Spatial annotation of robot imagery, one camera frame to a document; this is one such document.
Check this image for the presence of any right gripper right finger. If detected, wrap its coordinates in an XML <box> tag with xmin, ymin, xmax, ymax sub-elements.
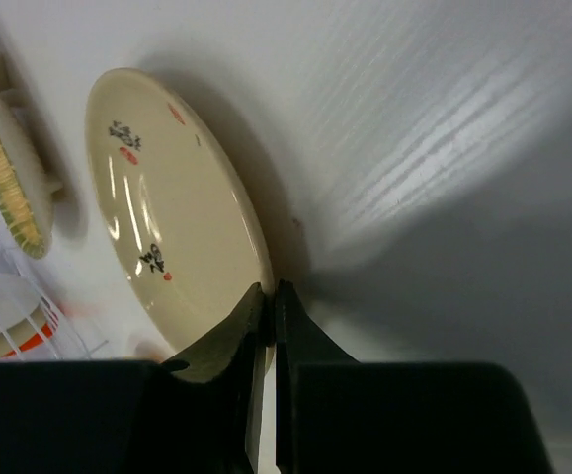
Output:
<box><xmin>274</xmin><ymin>281</ymin><xmax>552</xmax><ymax>473</ymax></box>

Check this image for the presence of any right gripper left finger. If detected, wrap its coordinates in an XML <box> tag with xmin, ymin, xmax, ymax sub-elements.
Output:
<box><xmin>0</xmin><ymin>284</ymin><xmax>266</xmax><ymax>473</ymax></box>

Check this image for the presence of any orange round plate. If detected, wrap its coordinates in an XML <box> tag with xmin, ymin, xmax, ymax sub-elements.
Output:
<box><xmin>0</xmin><ymin>303</ymin><xmax>59</xmax><ymax>358</ymax></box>

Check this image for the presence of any small cream floral plate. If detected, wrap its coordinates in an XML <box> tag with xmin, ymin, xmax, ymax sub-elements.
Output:
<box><xmin>85</xmin><ymin>68</ymin><xmax>275</xmax><ymax>354</ymax></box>

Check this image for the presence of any yellow bamboo-pattern square plate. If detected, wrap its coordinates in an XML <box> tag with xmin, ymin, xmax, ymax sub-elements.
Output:
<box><xmin>0</xmin><ymin>53</ymin><xmax>63</xmax><ymax>260</ymax></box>

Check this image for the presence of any white wire dish rack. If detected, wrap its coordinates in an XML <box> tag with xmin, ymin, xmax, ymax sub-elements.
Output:
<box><xmin>0</xmin><ymin>248</ymin><xmax>112</xmax><ymax>361</ymax></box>

